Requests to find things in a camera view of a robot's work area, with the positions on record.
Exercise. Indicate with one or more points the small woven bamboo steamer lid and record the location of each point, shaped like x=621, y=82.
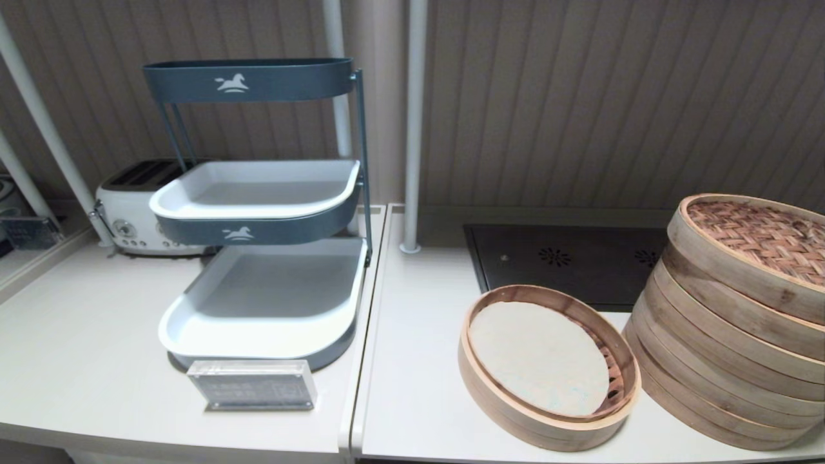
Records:
x=754, y=235

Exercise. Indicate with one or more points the round beige steamer liner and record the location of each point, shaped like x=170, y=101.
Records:
x=541, y=357

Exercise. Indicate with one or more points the small bamboo steamer basket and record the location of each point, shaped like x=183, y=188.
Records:
x=496, y=412

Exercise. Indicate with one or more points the large bamboo steamer basket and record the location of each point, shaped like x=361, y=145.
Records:
x=709, y=403
x=709, y=338

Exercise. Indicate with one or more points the three-tier blue tray rack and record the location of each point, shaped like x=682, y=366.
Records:
x=363, y=161

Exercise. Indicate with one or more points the white metal shelf pole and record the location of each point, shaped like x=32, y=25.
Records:
x=334, y=32
x=416, y=129
x=80, y=187
x=26, y=183

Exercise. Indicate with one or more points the white-lined blue rack tray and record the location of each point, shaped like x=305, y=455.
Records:
x=271, y=290
x=258, y=193

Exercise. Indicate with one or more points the black induction cooktop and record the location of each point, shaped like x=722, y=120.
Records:
x=567, y=258

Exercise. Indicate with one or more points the dark blue horse-logo rack tier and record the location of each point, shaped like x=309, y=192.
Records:
x=290, y=80

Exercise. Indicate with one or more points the clear acrylic warning sign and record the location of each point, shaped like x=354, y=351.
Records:
x=251, y=386

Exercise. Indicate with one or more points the white retro toaster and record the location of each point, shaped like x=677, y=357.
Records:
x=129, y=206

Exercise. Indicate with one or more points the small grey sign block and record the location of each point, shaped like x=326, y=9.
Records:
x=29, y=233

